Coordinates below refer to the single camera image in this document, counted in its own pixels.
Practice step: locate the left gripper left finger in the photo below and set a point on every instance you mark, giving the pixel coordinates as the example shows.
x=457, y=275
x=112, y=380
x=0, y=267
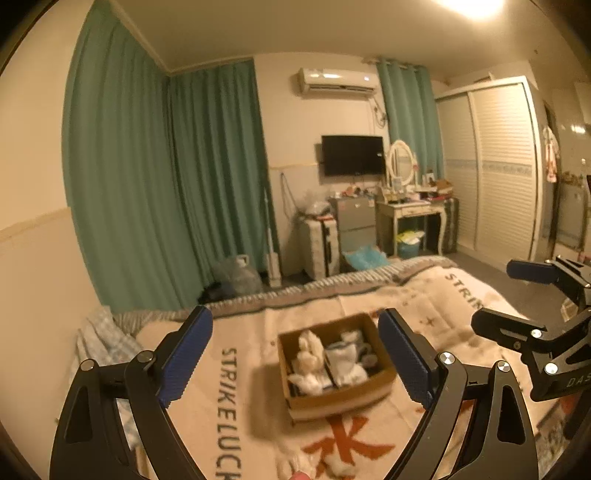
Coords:
x=155, y=379

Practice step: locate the brown cardboard box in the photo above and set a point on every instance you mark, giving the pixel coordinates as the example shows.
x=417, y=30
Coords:
x=338, y=400

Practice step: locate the white louvered wardrobe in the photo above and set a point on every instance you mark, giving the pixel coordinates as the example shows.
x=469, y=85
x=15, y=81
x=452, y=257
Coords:
x=492, y=155

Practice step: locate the cream blanket with orange characters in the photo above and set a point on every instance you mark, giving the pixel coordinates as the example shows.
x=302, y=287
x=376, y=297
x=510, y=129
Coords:
x=233, y=418

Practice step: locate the white floor mop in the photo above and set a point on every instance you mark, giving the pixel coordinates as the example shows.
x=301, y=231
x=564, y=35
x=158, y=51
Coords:
x=272, y=259

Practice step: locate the green curtain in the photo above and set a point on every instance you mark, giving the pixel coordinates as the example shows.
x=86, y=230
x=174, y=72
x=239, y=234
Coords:
x=164, y=175
x=412, y=112

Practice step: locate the white dressing table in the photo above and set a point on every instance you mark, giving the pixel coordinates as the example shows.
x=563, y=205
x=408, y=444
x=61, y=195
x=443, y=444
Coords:
x=392, y=218

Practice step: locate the green curtain left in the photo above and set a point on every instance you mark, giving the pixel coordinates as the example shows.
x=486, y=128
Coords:
x=164, y=175

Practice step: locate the black wall television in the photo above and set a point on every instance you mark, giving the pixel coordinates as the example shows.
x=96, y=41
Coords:
x=351, y=155

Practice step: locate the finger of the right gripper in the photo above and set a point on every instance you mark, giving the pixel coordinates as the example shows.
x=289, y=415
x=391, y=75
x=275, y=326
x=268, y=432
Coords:
x=540, y=272
x=512, y=332

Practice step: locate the blue plastic bag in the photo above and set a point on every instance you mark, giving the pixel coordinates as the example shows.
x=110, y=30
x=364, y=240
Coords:
x=366, y=258

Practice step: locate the grey mini fridge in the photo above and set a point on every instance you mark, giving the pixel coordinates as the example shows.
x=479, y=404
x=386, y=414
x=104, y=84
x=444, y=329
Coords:
x=356, y=221

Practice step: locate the clear water jug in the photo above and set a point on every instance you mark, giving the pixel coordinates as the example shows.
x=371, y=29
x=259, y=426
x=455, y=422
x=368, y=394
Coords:
x=237, y=271

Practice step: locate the white air conditioner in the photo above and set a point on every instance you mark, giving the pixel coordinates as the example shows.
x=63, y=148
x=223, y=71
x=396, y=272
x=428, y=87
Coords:
x=330, y=80

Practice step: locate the white suitcase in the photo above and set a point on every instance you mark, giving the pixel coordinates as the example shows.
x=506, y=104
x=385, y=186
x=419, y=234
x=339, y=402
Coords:
x=320, y=247

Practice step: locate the white lace cloth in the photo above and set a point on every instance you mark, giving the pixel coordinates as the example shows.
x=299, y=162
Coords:
x=310, y=375

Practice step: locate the green curtain right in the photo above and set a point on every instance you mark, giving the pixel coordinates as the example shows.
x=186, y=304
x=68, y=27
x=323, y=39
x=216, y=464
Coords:
x=412, y=112

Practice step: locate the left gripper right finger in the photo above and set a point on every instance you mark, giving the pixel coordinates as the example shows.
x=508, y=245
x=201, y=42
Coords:
x=435, y=380

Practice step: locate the white oval vanity mirror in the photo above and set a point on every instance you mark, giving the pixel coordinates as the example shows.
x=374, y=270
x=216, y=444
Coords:
x=401, y=166

